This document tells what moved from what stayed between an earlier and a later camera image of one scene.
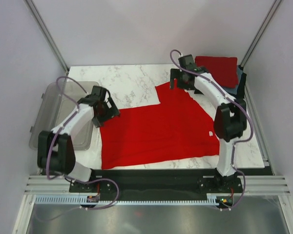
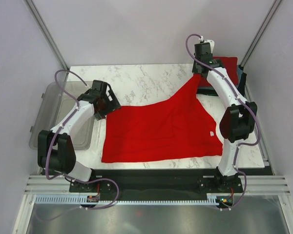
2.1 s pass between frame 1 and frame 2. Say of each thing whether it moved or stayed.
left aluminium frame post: stayed
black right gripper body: moved
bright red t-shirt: stayed
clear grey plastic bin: stayed
